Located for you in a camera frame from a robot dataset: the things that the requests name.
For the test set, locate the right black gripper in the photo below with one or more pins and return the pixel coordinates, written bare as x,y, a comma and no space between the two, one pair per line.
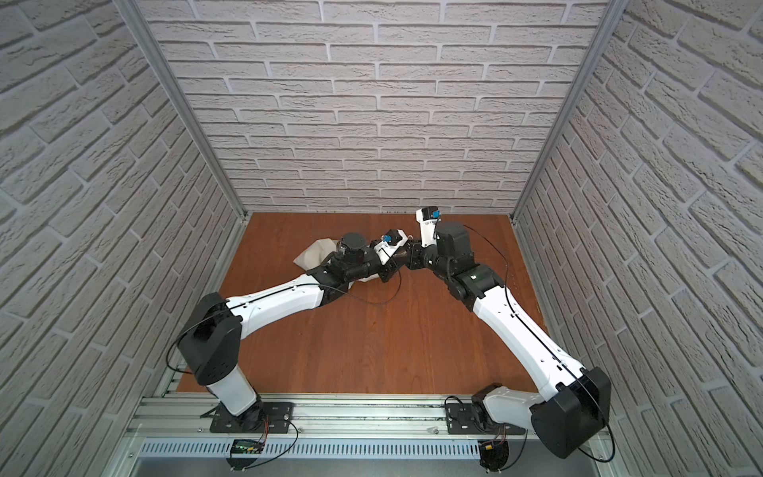
408,250

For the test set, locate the left aluminium corner post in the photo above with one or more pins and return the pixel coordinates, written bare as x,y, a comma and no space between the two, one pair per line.
140,29

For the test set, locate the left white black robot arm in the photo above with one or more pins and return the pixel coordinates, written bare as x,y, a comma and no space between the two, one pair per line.
210,340

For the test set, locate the white perforated vent strip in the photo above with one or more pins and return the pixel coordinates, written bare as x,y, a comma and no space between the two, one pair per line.
317,448

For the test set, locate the aluminium front rail frame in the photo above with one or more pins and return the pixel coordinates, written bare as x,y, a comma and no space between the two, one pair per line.
343,416

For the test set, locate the right round black controller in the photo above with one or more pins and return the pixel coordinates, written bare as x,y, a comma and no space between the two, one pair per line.
493,454

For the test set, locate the aluminium corner post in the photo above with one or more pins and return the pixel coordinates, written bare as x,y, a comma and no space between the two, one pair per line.
140,29
610,19

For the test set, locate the cream cloth drawstring bag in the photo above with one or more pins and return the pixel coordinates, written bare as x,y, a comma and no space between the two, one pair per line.
312,256

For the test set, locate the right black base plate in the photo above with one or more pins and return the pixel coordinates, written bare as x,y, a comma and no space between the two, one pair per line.
471,418

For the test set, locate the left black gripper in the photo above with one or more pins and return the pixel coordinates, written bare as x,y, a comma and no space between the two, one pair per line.
388,268

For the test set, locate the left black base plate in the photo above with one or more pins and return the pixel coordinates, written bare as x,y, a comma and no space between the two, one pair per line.
259,418

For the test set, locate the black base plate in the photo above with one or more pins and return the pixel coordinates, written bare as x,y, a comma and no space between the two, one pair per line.
471,418
259,418

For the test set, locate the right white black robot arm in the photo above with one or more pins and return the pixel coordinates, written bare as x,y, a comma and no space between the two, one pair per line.
571,403

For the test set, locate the left controller board with wires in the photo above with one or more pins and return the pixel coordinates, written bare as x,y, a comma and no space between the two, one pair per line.
245,453

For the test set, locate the right aluminium corner post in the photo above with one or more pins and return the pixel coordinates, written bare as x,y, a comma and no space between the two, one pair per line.
610,19

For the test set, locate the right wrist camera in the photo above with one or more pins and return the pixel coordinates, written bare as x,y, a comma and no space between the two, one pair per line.
427,217

